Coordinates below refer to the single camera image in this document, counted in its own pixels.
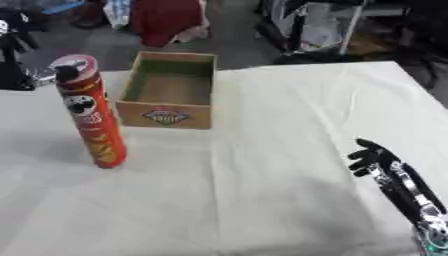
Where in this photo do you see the tan cardboard box green inside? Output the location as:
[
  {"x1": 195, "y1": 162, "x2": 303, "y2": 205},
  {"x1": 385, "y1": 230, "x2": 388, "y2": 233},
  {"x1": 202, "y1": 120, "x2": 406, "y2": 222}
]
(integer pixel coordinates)
[{"x1": 113, "y1": 50, "x2": 219, "y2": 130}]

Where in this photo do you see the white plastic bag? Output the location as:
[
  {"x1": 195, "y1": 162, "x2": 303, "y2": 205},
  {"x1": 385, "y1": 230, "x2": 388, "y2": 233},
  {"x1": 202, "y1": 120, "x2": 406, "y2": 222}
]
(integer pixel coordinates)
[{"x1": 299, "y1": 2, "x2": 354, "y2": 52}]

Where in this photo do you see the brown shoe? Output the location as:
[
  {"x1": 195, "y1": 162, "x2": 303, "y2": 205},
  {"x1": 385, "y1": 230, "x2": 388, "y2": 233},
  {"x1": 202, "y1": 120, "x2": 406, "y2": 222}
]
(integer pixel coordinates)
[{"x1": 68, "y1": 0, "x2": 109, "y2": 30}]

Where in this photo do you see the white metal pole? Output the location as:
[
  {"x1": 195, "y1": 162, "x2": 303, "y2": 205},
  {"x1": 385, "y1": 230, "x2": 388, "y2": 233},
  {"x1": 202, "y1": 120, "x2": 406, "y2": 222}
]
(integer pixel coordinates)
[{"x1": 336, "y1": 0, "x2": 370, "y2": 57}]

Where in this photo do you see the red fabric bag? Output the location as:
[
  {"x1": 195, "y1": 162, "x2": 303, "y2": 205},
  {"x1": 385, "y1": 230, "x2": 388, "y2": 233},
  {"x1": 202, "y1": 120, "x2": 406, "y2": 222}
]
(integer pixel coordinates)
[{"x1": 127, "y1": 0, "x2": 212, "y2": 48}]

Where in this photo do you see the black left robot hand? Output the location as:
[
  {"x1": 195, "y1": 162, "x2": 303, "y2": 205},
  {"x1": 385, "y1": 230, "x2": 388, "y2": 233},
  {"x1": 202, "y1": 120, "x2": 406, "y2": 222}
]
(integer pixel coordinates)
[{"x1": 52, "y1": 63, "x2": 83, "y2": 84}]

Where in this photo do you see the tall red snack can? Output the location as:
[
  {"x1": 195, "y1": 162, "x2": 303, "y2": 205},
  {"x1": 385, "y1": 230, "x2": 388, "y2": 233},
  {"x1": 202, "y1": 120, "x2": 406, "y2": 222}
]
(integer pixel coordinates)
[{"x1": 49, "y1": 54, "x2": 130, "y2": 169}]

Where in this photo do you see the black chair frame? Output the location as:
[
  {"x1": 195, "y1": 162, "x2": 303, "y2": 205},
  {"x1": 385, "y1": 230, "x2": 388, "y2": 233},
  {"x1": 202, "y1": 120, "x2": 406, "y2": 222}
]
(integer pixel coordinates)
[{"x1": 253, "y1": 0, "x2": 448, "y2": 66}]

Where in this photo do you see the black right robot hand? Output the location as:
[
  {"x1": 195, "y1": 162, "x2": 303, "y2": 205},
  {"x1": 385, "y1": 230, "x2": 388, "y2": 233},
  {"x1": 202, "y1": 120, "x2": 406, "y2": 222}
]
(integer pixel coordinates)
[{"x1": 346, "y1": 137, "x2": 448, "y2": 223}]

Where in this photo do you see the white and blue bag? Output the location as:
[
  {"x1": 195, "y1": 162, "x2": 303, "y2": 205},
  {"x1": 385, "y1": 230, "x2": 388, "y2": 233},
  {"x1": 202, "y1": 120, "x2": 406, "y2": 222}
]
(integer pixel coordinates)
[{"x1": 101, "y1": 0, "x2": 133, "y2": 30}]

